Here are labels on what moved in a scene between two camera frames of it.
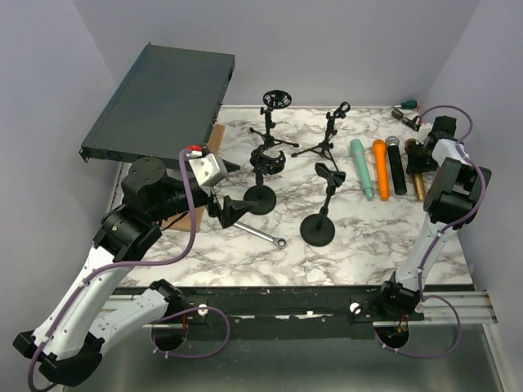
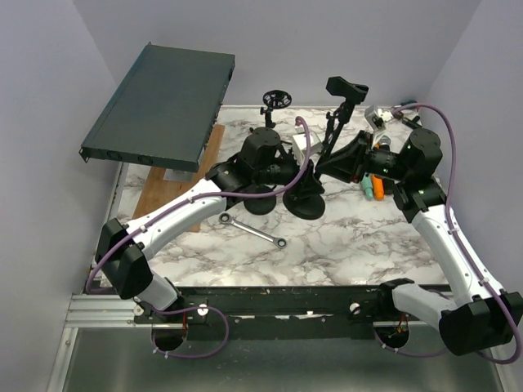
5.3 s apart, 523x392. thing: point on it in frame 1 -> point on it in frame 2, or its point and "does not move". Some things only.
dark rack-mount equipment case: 168,100 does not move
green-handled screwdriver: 407,104 does not move
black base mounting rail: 283,314 does not move
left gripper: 218,208 -> 297,175
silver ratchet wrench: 279,242 does not move
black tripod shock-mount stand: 274,100 does not move
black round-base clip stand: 319,229 -> 307,201
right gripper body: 414,158 -> 359,155
